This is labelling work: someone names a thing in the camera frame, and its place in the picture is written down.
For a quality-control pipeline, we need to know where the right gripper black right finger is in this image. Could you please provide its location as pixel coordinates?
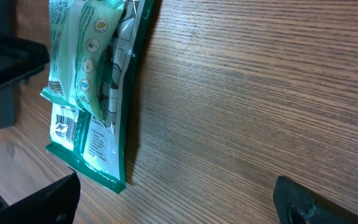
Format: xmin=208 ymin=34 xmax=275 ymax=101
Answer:
xmin=273 ymin=175 xmax=358 ymax=224

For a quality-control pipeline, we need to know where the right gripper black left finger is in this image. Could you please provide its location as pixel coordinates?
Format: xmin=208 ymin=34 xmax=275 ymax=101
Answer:
xmin=0 ymin=172 xmax=81 ymax=224

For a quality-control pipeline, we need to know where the green 3M gloves package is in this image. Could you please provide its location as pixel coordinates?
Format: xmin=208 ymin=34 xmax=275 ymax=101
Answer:
xmin=47 ymin=0 xmax=154 ymax=193

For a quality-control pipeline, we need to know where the white wet wipe sachet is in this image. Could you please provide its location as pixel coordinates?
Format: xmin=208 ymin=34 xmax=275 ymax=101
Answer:
xmin=40 ymin=0 xmax=124 ymax=119

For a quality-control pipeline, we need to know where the dark grey plastic basket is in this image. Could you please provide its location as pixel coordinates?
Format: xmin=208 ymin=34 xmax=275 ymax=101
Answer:
xmin=0 ymin=0 xmax=49 ymax=129

